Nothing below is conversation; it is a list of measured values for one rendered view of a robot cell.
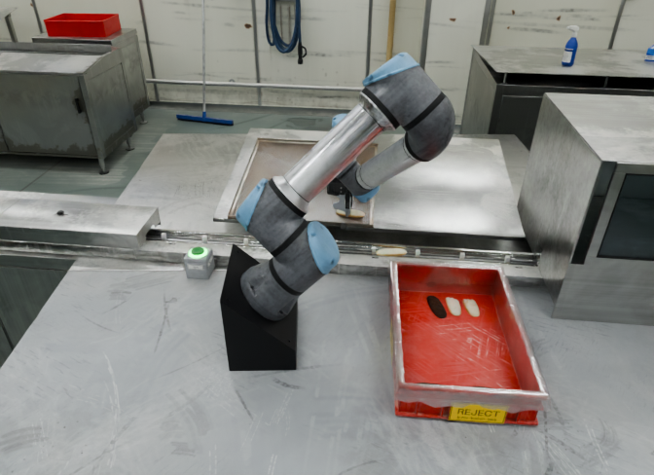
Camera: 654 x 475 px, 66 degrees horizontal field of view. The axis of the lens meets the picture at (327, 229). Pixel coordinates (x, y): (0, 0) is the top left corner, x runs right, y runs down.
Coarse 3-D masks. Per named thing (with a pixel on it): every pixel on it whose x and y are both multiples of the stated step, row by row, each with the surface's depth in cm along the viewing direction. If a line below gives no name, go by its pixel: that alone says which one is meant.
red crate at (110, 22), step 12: (48, 24) 423; (60, 24) 422; (72, 24) 422; (84, 24) 422; (96, 24) 421; (108, 24) 430; (120, 24) 452; (60, 36) 427; (72, 36) 427; (84, 36) 427; (96, 36) 426
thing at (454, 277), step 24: (408, 264) 146; (432, 264) 146; (456, 264) 146; (408, 288) 151; (432, 288) 150; (456, 288) 149; (480, 288) 148; (504, 288) 137; (504, 312) 135; (528, 360) 116; (408, 384) 109; (432, 384) 109; (528, 384) 114; (504, 408) 108; (528, 408) 108
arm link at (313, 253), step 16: (304, 224) 117; (320, 224) 121; (288, 240) 115; (304, 240) 116; (320, 240) 116; (288, 256) 116; (304, 256) 115; (320, 256) 115; (336, 256) 118; (288, 272) 118; (304, 272) 117; (320, 272) 117; (304, 288) 120
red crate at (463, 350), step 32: (416, 320) 140; (448, 320) 140; (480, 320) 141; (416, 352) 130; (448, 352) 130; (480, 352) 130; (448, 384) 121; (480, 384) 121; (512, 384) 122; (416, 416) 113; (448, 416) 112; (512, 416) 112
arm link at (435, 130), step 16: (432, 112) 109; (448, 112) 110; (416, 128) 111; (432, 128) 110; (448, 128) 111; (400, 144) 123; (416, 144) 116; (432, 144) 113; (448, 144) 117; (384, 160) 130; (400, 160) 125; (416, 160) 120; (352, 176) 145; (368, 176) 138; (384, 176) 134; (352, 192) 148; (368, 192) 147
